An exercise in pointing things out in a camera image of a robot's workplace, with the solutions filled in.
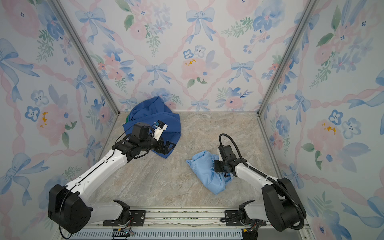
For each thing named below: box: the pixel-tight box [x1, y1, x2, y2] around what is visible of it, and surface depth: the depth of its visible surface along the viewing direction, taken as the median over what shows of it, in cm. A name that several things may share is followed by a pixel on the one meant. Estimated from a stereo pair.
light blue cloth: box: [186, 150, 234, 195], surface depth 84 cm
